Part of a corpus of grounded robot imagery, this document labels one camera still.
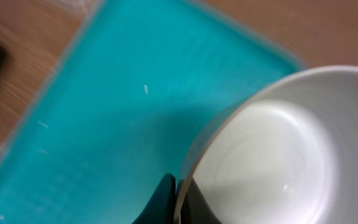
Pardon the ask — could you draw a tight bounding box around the grey metal bowl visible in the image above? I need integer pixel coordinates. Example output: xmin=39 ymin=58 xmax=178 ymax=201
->
xmin=173 ymin=65 xmax=358 ymax=223

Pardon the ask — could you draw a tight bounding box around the teal plastic tray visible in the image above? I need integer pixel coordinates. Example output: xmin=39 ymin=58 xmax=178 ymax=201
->
xmin=0 ymin=1 xmax=304 ymax=223

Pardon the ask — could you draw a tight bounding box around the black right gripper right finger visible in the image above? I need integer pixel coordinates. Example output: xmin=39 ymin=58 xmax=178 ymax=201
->
xmin=180 ymin=179 xmax=221 ymax=224

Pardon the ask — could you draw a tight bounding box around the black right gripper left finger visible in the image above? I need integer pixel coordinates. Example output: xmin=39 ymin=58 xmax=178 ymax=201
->
xmin=133 ymin=174 xmax=177 ymax=224

